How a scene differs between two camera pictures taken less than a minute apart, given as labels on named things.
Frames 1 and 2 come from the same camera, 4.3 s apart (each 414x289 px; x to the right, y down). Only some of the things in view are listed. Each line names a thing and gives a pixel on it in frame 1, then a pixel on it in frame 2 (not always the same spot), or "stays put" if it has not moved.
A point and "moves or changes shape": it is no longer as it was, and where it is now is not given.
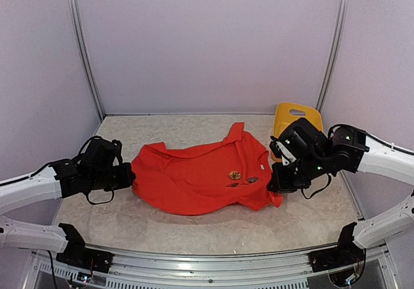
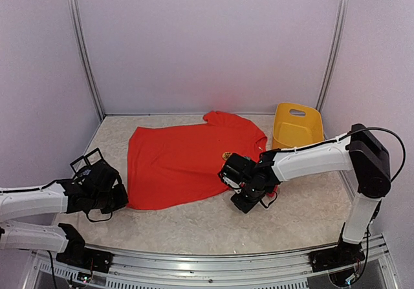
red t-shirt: (233, 176) moves or changes shape
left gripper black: (127, 177) → (122, 200)
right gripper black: (279, 182) → (244, 206)
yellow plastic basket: (283, 118) stays put
